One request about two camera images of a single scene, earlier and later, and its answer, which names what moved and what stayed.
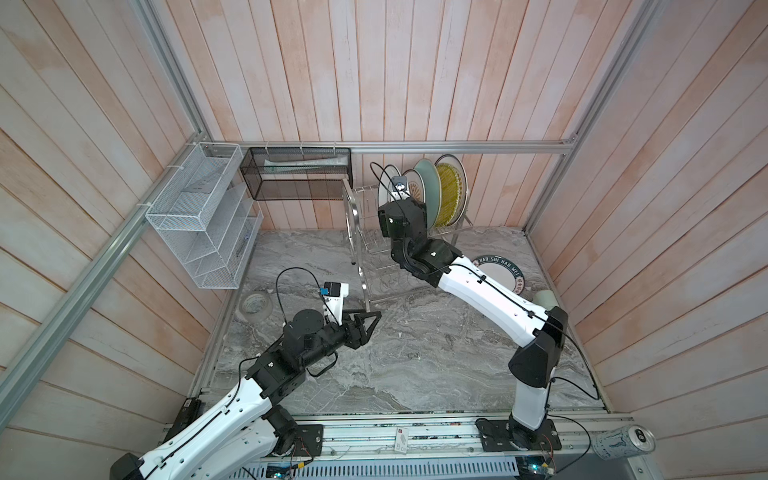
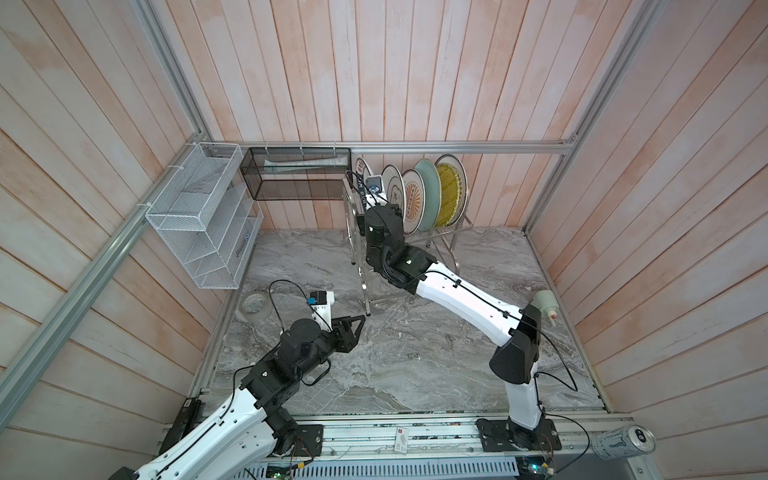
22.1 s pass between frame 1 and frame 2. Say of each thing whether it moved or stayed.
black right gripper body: moved
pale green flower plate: stayed
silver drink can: stayed
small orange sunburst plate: stayed
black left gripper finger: moved
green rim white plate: moved
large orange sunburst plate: stayed
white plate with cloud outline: stayed
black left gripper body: stayed
